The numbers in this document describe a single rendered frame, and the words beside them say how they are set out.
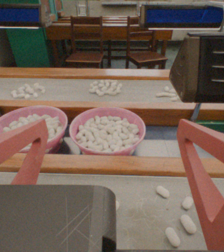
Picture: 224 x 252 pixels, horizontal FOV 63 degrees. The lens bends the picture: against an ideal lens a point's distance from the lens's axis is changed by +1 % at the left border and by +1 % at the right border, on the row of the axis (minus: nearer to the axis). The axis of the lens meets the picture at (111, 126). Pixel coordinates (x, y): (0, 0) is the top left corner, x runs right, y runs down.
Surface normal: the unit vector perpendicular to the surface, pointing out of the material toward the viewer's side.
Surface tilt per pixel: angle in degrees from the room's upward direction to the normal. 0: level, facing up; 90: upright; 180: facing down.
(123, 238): 0
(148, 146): 0
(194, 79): 58
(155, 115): 90
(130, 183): 0
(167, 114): 90
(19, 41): 90
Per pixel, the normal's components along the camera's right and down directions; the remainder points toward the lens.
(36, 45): 0.00, 0.59
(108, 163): 0.00, -0.81
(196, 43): -0.03, 0.07
